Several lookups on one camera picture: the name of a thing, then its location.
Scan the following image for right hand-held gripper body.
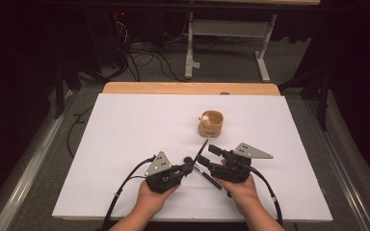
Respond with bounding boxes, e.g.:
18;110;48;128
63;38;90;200
209;141;275;184

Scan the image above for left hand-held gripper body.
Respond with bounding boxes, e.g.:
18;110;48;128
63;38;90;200
144;150;189;194

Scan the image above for thin black copper-tipped brush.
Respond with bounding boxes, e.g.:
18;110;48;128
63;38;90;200
192;138;210;166

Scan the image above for tan bear pen holder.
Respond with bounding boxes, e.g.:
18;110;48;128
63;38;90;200
198;110;225;139

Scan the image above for black makeup brush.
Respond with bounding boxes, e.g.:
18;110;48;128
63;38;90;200
182;156;223;191

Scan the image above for person's right hand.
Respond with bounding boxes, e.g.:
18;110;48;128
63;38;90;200
218;175;261;219

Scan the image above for person's left hand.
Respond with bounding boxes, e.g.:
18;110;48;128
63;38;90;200
131;181;181;219

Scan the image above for white table cover sheet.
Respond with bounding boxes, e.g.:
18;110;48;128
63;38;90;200
51;92;333;223

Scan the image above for wooden table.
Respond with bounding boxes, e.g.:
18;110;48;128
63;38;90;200
102;81;281;96

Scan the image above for black metal stand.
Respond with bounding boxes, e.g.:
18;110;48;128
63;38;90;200
52;61;81;120
277;68;330;132

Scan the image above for black device with red light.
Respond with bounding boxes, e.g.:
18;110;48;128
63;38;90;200
109;9;131;65

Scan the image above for right hand-held gripper cable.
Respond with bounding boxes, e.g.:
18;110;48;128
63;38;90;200
249;165;284;227

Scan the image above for hand-held gripper cable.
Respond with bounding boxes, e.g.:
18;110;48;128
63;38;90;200
100;154;157;231
249;165;284;227

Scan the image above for left hand-held gripper cable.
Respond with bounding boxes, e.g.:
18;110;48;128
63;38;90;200
100;154;157;231

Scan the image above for black floor cable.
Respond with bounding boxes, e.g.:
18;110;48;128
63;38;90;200
66;105;94;159

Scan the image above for aluminium floor rail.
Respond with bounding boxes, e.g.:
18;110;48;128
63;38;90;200
303;97;370;231
0;90;75;231

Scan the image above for bundle of black floor cables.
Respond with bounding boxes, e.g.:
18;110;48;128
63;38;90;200
109;18;191;83

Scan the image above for white metal desk frame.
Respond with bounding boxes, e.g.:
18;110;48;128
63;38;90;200
184;12;278;83

